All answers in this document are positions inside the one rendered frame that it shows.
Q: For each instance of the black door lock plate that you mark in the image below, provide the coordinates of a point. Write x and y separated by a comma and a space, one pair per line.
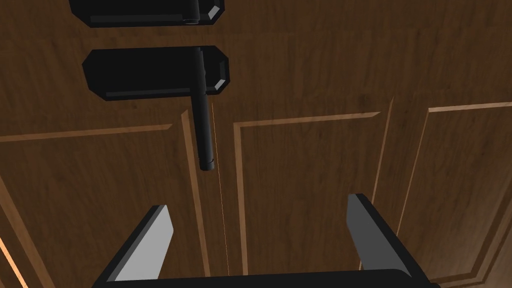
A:
148, 12

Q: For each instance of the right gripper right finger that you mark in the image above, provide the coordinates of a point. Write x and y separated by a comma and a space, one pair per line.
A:
374, 240

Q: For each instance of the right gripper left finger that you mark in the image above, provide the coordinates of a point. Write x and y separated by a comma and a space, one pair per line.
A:
144, 250

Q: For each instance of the brown wooden door leaf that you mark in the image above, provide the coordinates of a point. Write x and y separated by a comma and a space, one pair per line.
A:
312, 168

